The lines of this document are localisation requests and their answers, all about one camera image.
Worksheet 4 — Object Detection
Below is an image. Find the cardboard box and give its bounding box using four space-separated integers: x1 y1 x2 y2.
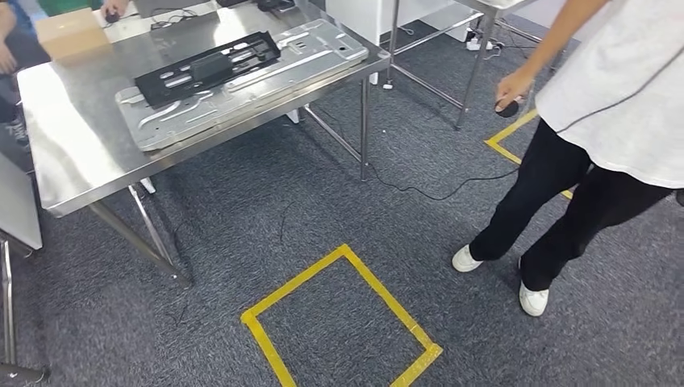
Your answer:
34 7 111 60

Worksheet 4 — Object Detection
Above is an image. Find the black cable bundle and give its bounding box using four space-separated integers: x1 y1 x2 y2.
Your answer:
149 6 200 31

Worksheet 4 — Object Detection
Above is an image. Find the green crate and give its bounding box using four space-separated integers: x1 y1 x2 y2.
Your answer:
37 0 102 16

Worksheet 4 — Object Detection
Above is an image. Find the grey side table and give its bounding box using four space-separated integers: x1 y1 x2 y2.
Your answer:
0 152 52 385

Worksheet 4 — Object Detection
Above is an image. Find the black round remote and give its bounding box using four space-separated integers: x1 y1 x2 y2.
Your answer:
494 99 521 119

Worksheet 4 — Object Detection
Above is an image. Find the steel frame table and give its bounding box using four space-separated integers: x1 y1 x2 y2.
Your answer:
382 0 540 131

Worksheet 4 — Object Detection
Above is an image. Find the grey laptop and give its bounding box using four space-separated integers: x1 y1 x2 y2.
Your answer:
132 0 216 19

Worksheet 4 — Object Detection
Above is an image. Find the black plastic frame part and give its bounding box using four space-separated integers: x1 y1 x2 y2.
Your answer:
133 31 282 109

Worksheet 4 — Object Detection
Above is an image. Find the stainless steel workbench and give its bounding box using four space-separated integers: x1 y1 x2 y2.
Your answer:
15 0 391 287

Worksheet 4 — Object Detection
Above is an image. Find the black floor cable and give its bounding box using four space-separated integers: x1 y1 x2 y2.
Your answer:
369 162 520 203

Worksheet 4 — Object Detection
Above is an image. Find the stamped metal panel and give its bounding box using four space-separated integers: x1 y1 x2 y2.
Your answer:
115 19 371 153

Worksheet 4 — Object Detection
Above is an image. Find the black desk device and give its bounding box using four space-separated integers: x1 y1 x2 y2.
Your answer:
255 0 298 15

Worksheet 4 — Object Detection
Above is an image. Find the white cabinet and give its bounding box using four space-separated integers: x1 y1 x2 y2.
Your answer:
326 0 482 47

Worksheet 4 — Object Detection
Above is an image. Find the person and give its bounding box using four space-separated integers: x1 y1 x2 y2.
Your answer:
451 0 684 318
0 0 52 148
100 0 132 18

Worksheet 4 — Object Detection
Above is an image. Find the person's hand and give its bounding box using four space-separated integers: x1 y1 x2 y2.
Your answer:
494 68 536 114

